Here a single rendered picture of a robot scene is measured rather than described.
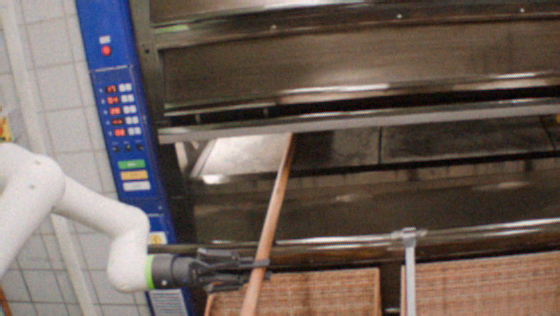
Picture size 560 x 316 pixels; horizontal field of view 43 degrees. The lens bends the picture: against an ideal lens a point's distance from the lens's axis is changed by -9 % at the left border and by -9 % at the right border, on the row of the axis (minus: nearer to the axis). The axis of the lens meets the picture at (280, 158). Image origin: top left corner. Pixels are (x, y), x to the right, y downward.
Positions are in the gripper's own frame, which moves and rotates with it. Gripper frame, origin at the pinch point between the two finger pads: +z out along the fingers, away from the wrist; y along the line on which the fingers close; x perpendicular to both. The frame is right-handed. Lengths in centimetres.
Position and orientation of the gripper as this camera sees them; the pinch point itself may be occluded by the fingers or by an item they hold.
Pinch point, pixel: (256, 270)
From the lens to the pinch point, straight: 189.0
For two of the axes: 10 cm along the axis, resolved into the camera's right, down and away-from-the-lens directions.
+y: 1.4, 9.1, 4.0
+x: -1.3, 4.1, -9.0
